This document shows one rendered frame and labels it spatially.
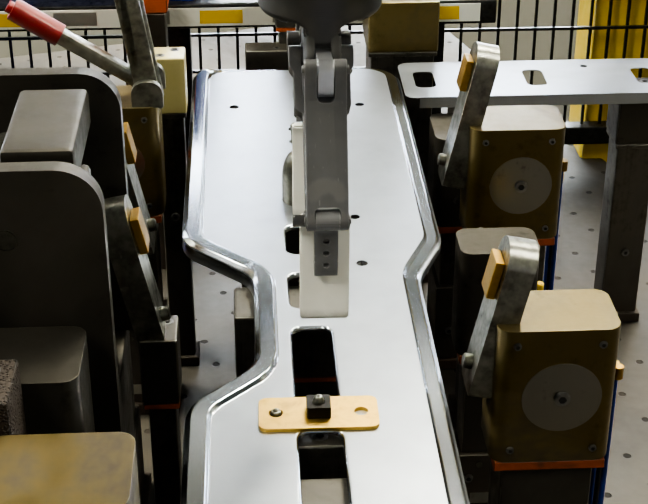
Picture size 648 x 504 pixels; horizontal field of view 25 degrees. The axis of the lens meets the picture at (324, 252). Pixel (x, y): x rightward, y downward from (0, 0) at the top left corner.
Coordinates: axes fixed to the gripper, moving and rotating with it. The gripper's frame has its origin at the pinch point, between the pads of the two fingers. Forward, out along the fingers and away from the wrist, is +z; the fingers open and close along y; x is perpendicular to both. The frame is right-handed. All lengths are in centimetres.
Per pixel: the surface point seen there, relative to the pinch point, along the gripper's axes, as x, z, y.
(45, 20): 23, 0, 46
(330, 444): -0.8, 14.7, -1.6
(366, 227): -5.6, 13.5, 28.3
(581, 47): -43, 28, 110
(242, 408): 5.3, 13.5, 1.3
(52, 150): 17.5, -5.1, 4.8
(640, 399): -37, 43, 44
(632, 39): -49, 25, 105
